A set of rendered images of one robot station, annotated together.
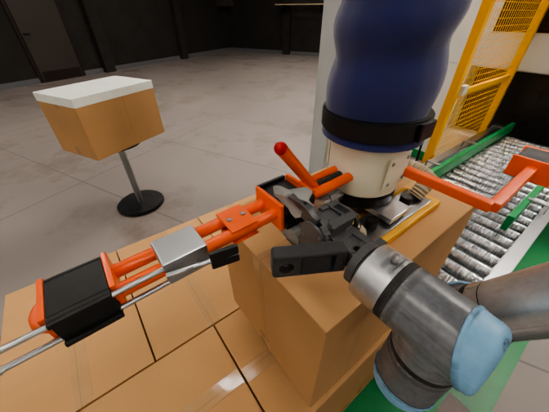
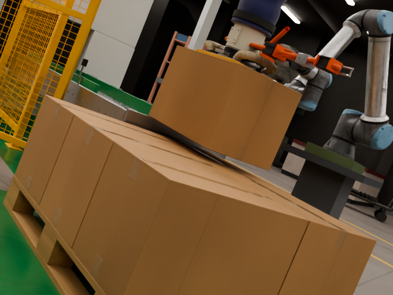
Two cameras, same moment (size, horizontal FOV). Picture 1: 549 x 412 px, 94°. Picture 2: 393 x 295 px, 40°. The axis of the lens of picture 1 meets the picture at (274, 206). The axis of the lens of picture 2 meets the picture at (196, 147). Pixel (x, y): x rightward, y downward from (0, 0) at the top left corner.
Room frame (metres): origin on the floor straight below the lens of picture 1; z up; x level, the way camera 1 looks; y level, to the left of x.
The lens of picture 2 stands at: (0.53, 2.55, 0.77)
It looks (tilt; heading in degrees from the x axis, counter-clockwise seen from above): 4 degrees down; 271
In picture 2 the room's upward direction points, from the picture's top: 22 degrees clockwise
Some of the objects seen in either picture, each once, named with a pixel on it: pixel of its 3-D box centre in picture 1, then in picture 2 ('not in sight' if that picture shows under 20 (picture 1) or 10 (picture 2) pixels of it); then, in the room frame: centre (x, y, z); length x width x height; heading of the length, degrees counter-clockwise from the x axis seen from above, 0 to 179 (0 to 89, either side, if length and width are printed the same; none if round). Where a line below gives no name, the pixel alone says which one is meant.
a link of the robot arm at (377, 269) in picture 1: (379, 275); (307, 68); (0.24, -0.15, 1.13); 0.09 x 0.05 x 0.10; 127
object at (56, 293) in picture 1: (83, 293); (327, 64); (0.21, 0.26, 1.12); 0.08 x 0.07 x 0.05; 127
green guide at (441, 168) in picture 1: (468, 147); (52, 68); (1.84, -1.48, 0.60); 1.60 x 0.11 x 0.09; 127
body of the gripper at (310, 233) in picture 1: (338, 240); (295, 62); (0.31, -0.11, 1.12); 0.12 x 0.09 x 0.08; 37
